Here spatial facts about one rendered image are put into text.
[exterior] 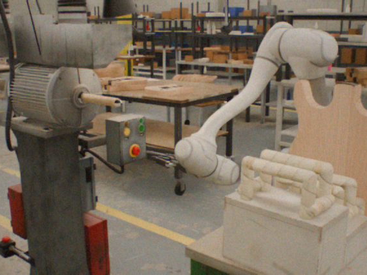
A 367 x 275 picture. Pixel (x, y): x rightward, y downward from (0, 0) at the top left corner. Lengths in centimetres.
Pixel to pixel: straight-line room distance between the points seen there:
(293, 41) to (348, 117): 49
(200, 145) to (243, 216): 50
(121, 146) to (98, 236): 49
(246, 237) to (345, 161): 40
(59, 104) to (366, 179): 111
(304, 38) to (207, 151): 54
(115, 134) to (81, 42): 59
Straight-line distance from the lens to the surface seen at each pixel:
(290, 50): 172
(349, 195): 125
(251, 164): 108
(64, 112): 176
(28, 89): 190
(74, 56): 153
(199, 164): 156
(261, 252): 113
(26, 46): 194
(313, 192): 102
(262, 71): 177
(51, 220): 203
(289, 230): 106
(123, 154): 197
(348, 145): 134
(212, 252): 124
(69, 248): 214
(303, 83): 138
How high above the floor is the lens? 152
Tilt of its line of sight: 14 degrees down
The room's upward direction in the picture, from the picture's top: straight up
